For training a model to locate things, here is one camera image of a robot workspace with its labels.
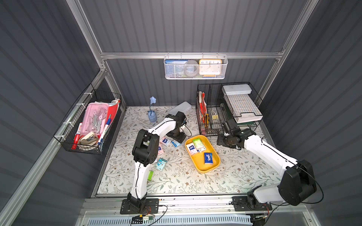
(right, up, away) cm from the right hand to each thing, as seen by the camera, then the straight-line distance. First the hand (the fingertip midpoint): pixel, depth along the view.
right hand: (223, 140), depth 85 cm
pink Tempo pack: (-38, -2, +11) cm, 39 cm away
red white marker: (-75, +5, -20) cm, 77 cm away
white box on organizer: (+14, +35, +14) cm, 40 cm away
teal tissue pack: (-39, -15, +1) cm, 42 cm away
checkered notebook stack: (+14, +24, +9) cm, 29 cm away
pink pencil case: (-71, +16, -12) cm, 74 cm away
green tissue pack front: (-44, -19, -3) cm, 48 cm away
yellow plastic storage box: (-15, -13, +5) cm, 21 cm away
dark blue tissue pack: (-9, -12, +3) cm, 15 cm away
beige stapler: (-68, +4, -21) cm, 71 cm away
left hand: (-29, 0, +12) cm, 31 cm away
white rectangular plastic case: (-25, +23, +33) cm, 47 cm away
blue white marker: (-63, +12, -15) cm, 66 cm away
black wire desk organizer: (+3, +27, +30) cm, 40 cm away
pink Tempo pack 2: (-40, -8, +6) cm, 41 cm away
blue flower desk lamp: (-48, +15, +20) cm, 55 cm away
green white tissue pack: (-15, -4, +6) cm, 16 cm away
